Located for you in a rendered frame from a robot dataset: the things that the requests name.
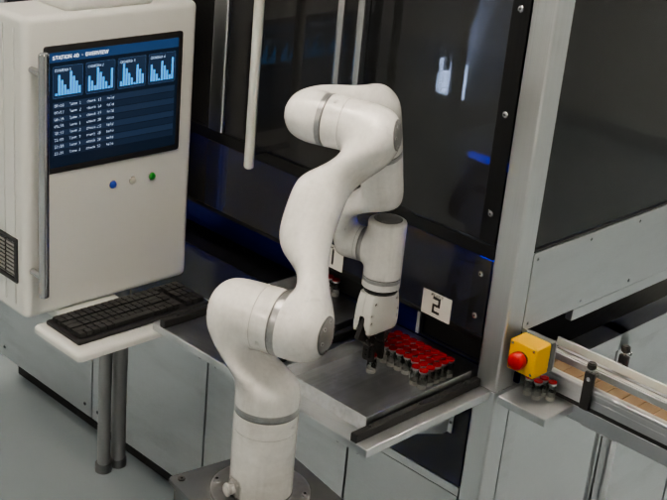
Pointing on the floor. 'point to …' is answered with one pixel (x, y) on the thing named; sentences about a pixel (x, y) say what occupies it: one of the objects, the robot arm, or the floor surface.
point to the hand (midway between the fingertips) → (373, 350)
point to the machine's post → (516, 237)
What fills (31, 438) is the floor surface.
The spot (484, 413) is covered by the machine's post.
